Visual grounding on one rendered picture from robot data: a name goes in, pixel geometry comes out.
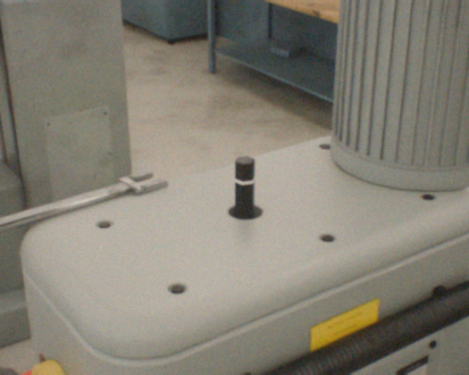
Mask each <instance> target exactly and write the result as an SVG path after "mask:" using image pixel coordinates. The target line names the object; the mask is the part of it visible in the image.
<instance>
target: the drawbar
mask: <svg viewBox="0 0 469 375"><path fill-rule="evenodd" d="M254 178H255V159H253V158H250V157H248V156H245V157H239V158H238V159H236V161H235V179H238V180H240V181H242V182H244V181H251V180H254ZM254 218H255V181H254V183H252V184H246V185H242V184H240V183H238V182H236V181H235V219H239V220H253V219H254Z"/></svg>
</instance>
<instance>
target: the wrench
mask: <svg viewBox="0 0 469 375"><path fill-rule="evenodd" d="M151 178H153V171H151V170H146V171H141V172H138V173H135V174H132V175H129V176H126V177H122V178H119V183H117V184H113V185H111V186H109V187H103V188H99V189H97V190H94V191H91V192H88V193H86V194H82V195H75V196H71V197H68V198H65V199H63V200H59V201H56V202H52V203H50V204H44V205H41V206H39V207H36V208H33V209H30V210H27V211H24V212H18V213H16V214H12V215H10V216H7V217H3V218H0V233H1V232H4V231H7V230H10V229H15V228H18V227H20V226H23V225H27V224H30V223H32V222H35V221H40V220H43V219H45V218H49V217H52V216H55V215H61V214H64V213H67V212H71V211H74V210H77V209H79V208H83V207H86V206H89V205H92V204H96V203H99V202H102V201H105V200H108V199H111V198H114V197H117V196H121V195H127V194H130V193H131V192H132V193H133V195H142V194H144V193H145V194H147V193H150V192H153V191H156V190H158V189H161V188H166V187H169V186H168V180H167V179H165V178H162V179H155V180H153V181H150V182H147V183H144V184H141V185H139V184H138V183H137V182H140V181H143V180H146V179H151Z"/></svg>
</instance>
